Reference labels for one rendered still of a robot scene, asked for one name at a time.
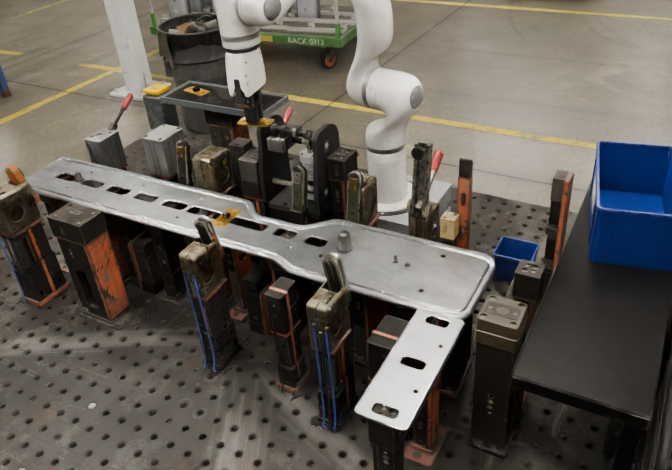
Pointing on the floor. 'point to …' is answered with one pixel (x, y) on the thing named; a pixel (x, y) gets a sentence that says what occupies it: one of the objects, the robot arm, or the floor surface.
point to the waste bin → (193, 57)
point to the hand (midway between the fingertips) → (253, 112)
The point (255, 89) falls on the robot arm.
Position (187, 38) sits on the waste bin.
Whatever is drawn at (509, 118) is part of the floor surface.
